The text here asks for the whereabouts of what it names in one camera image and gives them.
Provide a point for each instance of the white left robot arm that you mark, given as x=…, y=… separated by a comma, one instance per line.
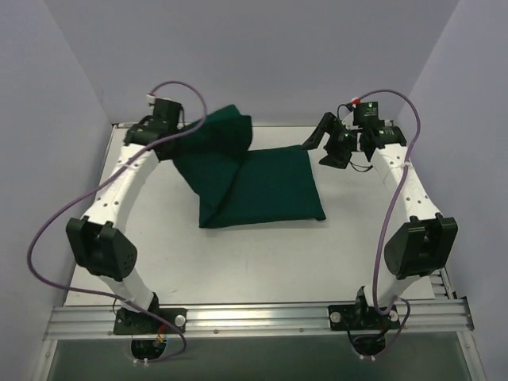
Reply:
x=98, y=239

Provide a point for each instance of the dark green surgical cloth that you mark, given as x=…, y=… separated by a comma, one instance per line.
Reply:
x=237, y=185

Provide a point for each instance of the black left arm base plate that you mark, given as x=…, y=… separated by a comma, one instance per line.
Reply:
x=128, y=322

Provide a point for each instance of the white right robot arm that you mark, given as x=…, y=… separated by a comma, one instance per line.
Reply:
x=416, y=238

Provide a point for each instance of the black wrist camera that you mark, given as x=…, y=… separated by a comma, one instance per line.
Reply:
x=165, y=109
x=365, y=113

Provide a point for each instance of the aluminium front frame rail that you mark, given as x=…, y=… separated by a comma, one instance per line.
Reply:
x=255, y=320

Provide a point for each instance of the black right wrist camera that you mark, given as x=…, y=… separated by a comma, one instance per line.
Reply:
x=365, y=113

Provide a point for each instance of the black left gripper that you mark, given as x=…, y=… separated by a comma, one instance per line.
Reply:
x=175, y=144

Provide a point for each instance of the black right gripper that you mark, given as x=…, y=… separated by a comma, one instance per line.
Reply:
x=333, y=144

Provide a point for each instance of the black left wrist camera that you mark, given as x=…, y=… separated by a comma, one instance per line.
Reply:
x=165, y=109

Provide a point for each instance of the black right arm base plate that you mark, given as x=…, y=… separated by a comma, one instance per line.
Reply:
x=344, y=317

